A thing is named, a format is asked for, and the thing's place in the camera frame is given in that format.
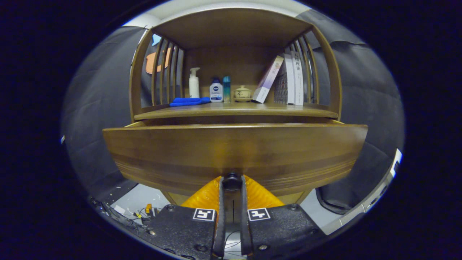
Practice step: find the patterned cover book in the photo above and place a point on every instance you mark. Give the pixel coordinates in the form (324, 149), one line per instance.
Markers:
(285, 83)

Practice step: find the teal slim bottle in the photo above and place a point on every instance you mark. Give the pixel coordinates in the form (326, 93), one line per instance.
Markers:
(226, 88)

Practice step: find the white book black lettering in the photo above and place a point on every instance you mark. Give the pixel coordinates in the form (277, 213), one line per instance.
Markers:
(297, 79)

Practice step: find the black drawer knob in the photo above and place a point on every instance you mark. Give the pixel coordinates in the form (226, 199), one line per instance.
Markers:
(232, 182)

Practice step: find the white device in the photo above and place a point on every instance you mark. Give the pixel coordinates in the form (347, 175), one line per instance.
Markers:
(375, 200)

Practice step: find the small orange plug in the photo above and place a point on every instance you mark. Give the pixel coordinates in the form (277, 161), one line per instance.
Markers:
(148, 208)

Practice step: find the white blue-capped lotion bottle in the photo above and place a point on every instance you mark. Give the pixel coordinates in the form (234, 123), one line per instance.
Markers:
(216, 92)

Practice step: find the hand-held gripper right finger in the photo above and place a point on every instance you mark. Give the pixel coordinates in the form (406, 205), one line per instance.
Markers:
(246, 224)

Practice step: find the wooden cabinet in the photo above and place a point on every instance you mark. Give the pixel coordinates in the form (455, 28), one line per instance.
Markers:
(234, 65)

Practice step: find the blue folded cloth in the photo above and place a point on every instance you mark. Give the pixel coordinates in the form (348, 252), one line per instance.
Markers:
(187, 101)

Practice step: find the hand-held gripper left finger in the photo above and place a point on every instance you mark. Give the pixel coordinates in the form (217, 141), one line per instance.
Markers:
(219, 224)

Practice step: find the purple white leaning book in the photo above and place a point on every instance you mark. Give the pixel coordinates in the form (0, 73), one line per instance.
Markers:
(267, 79)

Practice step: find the white pump bottle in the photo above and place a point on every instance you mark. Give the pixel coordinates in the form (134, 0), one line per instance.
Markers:
(194, 86)

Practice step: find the wooden drawer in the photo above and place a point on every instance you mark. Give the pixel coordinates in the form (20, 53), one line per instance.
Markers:
(234, 148)

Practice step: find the wooden countertop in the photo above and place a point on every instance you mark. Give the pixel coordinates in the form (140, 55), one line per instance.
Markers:
(234, 109)

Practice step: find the beige lidded teacup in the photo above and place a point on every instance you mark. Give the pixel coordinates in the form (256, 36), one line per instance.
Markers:
(242, 94)

